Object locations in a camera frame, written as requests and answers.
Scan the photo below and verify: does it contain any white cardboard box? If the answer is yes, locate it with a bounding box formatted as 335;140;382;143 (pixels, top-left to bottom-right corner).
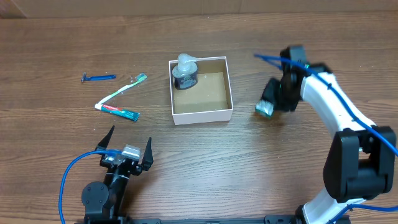
169;56;234;125

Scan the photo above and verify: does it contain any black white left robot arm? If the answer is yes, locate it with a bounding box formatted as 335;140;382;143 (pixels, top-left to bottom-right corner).
81;128;154;223

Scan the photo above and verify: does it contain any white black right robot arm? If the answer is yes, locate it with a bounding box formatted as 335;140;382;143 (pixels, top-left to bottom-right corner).
255;45;397;223

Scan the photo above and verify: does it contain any green white soap bar pack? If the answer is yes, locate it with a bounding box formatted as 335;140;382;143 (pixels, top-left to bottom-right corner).
255;100;274;118

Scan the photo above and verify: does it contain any white green toothbrush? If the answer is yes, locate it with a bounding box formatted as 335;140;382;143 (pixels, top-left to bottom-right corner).
98;73;147;105

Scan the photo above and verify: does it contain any green red toothpaste tube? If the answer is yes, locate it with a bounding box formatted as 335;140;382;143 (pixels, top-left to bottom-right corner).
95;103;140;122

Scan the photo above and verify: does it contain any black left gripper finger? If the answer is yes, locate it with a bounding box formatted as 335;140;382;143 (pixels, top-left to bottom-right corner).
141;137;154;171
95;126;115;151

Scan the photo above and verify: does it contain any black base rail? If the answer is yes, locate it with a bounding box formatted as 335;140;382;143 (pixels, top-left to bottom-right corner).
127;215;303;224

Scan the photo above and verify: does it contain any blue disposable razor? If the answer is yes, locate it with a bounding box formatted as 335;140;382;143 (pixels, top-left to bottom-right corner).
81;72;116;82

